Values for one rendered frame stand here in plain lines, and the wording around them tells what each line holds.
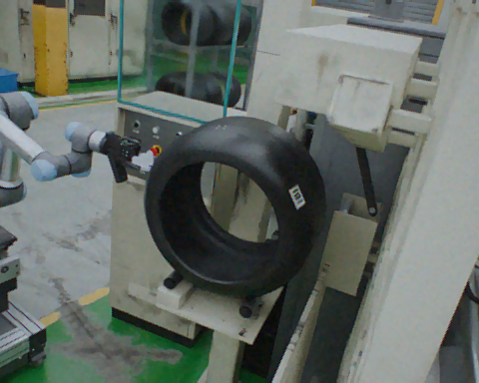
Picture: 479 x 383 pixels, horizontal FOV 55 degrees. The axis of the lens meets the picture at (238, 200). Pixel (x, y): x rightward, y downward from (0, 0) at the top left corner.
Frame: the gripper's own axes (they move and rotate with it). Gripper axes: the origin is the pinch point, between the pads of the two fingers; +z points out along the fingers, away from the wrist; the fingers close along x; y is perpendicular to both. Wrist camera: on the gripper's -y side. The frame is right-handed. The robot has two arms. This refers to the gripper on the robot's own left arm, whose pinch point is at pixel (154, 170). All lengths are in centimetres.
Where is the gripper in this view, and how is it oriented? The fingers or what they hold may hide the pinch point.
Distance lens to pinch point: 160.1
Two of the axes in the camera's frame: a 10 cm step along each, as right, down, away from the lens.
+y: 2.4, -8.6, -4.4
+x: 3.7, -3.4, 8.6
